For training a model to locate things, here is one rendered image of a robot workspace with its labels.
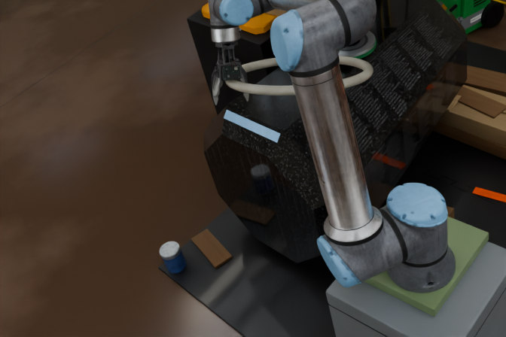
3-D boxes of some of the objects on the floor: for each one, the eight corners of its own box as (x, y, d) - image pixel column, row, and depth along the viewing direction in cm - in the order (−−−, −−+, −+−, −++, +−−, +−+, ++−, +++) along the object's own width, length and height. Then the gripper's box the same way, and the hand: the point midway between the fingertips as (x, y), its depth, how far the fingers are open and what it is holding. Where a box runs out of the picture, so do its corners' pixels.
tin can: (177, 254, 324) (169, 238, 315) (190, 262, 318) (183, 245, 309) (163, 268, 319) (154, 251, 311) (176, 277, 313) (169, 259, 304)
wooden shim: (191, 240, 329) (190, 238, 328) (207, 230, 332) (206, 228, 331) (215, 268, 311) (214, 266, 310) (233, 257, 314) (232, 256, 313)
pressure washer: (466, 4, 444) (465, -123, 389) (504, 22, 418) (510, -111, 363) (426, 25, 435) (419, -102, 380) (463, 44, 409) (462, -89, 354)
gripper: (202, 47, 199) (209, 110, 205) (253, 41, 200) (257, 105, 207) (200, 42, 207) (207, 104, 213) (249, 37, 208) (254, 98, 215)
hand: (231, 100), depth 213 cm, fingers open, 9 cm apart
